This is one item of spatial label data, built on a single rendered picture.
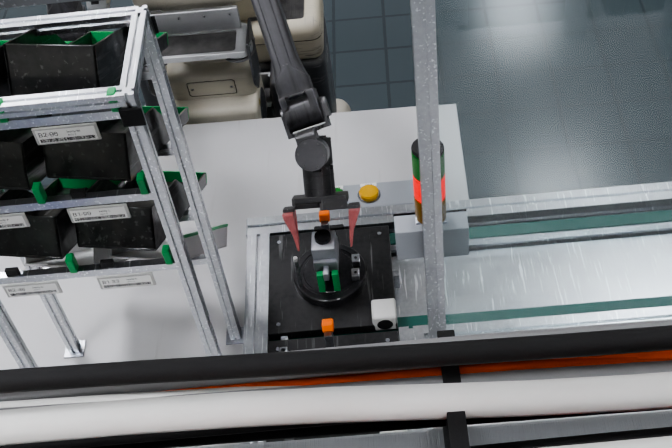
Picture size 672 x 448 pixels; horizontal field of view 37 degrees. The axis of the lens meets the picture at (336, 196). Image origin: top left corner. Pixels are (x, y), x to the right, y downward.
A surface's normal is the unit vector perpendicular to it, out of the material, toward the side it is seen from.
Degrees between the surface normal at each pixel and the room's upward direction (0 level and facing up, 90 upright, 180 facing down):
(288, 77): 47
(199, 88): 98
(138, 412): 22
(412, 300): 0
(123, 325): 0
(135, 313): 0
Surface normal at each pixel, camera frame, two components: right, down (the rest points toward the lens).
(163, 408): -0.07, -0.35
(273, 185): -0.10, -0.67
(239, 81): 0.03, 0.82
